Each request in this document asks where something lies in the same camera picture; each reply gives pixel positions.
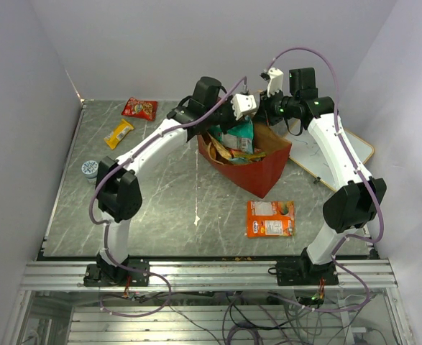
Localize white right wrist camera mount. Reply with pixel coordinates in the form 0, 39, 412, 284
260, 67, 284, 98

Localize small red snack packet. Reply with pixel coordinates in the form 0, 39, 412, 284
121, 97, 158, 121

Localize orange Kettle chips bag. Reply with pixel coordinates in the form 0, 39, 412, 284
203, 136, 232, 165

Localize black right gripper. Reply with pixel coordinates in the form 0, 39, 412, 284
253, 87, 298, 127

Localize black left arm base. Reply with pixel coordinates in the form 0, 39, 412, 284
83, 258, 150, 288

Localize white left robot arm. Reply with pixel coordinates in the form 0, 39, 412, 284
89, 77, 257, 285

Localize blue white round tin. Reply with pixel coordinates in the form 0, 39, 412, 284
81, 160, 98, 184

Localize aluminium frame rails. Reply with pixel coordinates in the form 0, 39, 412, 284
19, 259, 415, 344

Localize red brown paper bag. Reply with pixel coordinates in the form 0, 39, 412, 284
197, 123, 292, 198

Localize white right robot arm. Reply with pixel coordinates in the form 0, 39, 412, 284
255, 68, 387, 285

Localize orange snack packet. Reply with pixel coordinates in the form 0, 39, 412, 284
246, 201, 295, 238

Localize colourful fruit candy bag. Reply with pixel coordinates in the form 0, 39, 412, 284
229, 149, 266, 165

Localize yellow snack bar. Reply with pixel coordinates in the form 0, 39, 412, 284
104, 119, 134, 150

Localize loose cable bundle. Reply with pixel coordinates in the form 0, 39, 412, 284
98, 283, 373, 345

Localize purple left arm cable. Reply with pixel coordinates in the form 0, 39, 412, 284
88, 75, 248, 319

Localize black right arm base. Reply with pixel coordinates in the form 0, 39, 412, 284
268, 249, 339, 286

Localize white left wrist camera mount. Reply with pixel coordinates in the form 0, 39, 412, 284
231, 93, 257, 120

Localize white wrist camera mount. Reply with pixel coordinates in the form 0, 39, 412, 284
260, 67, 284, 98
231, 93, 257, 120

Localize teal snack packet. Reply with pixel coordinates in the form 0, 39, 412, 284
208, 118, 254, 154

